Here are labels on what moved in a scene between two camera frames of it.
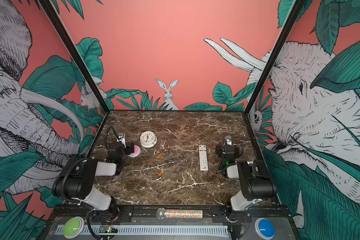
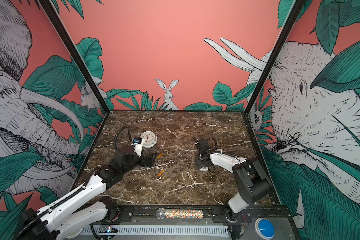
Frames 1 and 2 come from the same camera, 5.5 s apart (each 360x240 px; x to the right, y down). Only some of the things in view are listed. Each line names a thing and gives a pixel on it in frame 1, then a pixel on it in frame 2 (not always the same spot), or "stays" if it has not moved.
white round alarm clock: (148, 139) stays
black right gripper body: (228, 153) → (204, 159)
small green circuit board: (108, 229) stays
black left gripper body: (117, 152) → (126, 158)
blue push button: (264, 228) stays
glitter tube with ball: (163, 213) stays
